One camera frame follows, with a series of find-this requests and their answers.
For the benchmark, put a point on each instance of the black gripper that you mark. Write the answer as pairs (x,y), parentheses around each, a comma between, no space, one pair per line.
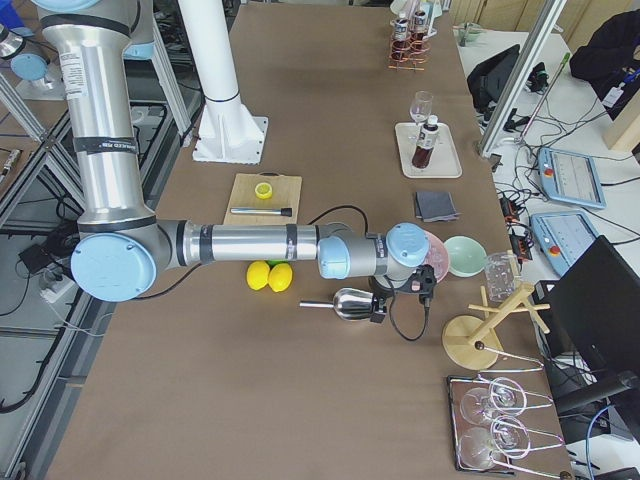
(378,296)

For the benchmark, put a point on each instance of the tea bottle one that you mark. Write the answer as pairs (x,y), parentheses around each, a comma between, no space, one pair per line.
(426,142)

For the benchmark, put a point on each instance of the copper wire bottle basket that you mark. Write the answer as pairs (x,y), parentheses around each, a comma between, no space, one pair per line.
(413,61)

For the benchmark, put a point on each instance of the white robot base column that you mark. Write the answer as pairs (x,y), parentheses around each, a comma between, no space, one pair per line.
(228,132)

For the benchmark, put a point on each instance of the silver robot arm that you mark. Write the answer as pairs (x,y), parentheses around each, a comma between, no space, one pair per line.
(123,246)
(39,78)

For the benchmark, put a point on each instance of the tea bottle two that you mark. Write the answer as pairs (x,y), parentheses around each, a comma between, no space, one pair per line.
(400,39)

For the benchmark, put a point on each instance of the tea bottle three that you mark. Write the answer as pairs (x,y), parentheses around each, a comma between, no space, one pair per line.
(418,30)

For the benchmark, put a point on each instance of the pink bowl of ice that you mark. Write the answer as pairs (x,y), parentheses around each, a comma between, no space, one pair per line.
(437,257)

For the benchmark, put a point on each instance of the green bowl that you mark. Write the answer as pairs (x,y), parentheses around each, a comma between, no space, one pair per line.
(467,256)

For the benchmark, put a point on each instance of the grey folded cloth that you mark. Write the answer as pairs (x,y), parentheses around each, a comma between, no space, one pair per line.
(433,206)

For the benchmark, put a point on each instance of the steel ice scoop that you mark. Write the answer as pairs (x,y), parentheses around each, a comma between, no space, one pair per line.
(349,304)

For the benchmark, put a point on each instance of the wooden cup tree stand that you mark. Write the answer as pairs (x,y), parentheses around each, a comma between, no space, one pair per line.
(472,343)

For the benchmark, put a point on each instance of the glass mug on stand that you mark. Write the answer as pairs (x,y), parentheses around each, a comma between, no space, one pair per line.
(501,274)

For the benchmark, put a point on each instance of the white rabbit tray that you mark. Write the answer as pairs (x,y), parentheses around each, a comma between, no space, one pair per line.
(444,161)

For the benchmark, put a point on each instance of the yellow lemon right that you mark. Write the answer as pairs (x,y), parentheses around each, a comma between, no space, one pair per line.
(280,277)

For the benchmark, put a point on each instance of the yellow lemon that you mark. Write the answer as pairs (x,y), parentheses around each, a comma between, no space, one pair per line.
(257,275)
(280,277)

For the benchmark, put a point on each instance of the hanging wine glass upper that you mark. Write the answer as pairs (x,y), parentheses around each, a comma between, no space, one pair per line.
(500,396)

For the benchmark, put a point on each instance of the hanging wine glass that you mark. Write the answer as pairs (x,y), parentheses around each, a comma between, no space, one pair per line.
(500,445)
(500,396)

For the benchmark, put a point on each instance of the blue teach pendant near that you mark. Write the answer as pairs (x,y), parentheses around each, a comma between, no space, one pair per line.
(563,237)

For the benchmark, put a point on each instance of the blue teach pendant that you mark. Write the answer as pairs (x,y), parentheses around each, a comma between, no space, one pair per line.
(570,177)
(563,237)

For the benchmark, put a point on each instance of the steel muddler black tip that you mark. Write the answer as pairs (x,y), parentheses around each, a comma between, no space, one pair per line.
(281,212)

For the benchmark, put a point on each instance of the bamboo cutting board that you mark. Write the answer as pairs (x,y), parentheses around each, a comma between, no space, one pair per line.
(286,193)

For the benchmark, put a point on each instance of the yellow lemon left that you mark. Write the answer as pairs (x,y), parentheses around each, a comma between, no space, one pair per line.
(257,275)

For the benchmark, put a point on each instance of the black wine glass rack tray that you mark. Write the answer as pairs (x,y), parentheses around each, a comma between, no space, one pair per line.
(457,387)

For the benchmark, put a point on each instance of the wine glass on tray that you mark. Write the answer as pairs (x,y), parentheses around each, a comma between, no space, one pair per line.
(420,110)

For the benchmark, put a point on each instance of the hanging wine glass lower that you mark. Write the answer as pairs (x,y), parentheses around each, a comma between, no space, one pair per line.
(500,445)

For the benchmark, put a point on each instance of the black monitor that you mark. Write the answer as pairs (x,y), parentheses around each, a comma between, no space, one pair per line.
(597,303)

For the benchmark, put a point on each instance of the blue teach pendant far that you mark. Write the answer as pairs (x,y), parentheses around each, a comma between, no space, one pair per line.
(570,177)

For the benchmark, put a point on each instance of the half lemon slice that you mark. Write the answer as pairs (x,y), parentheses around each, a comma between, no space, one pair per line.
(263,190)

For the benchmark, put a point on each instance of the black laptop bag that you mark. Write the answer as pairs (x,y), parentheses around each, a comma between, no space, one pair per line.
(487,80)

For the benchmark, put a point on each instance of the aluminium frame post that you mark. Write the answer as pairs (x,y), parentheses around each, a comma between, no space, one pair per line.
(547,18)

